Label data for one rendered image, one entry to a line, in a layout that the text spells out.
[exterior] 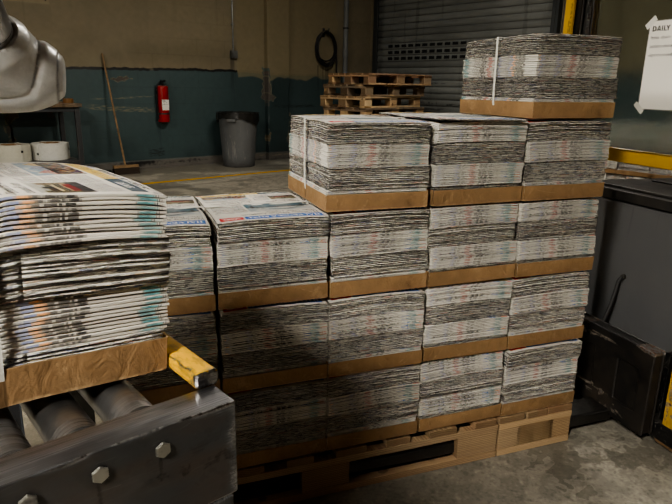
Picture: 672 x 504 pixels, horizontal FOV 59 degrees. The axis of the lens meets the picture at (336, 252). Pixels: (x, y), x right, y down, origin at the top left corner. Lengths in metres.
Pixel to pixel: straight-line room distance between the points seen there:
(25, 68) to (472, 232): 1.16
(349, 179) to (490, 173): 0.42
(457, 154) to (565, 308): 0.65
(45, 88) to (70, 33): 6.82
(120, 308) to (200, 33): 8.32
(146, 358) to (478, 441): 1.42
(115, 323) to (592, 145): 1.49
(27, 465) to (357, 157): 1.09
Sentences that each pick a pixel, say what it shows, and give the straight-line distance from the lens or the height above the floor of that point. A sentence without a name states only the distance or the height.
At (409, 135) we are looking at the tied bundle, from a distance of 1.56.
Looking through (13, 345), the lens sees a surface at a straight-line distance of 0.71.
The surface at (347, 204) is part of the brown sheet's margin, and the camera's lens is 1.51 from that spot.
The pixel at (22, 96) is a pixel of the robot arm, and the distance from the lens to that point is 1.48.
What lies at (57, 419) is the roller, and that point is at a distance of 0.72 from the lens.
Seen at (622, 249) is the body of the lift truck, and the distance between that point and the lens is 2.48.
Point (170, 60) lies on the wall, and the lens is 8.74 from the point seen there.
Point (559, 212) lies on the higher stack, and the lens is 1.88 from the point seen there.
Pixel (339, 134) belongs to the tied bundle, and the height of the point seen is 1.03.
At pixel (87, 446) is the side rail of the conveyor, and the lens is 0.66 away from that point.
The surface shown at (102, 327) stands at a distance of 0.73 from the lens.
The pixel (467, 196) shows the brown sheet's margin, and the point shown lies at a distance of 1.67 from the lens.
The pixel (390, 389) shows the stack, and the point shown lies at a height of 0.31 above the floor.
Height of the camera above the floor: 1.15
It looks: 16 degrees down
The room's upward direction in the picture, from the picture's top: 1 degrees clockwise
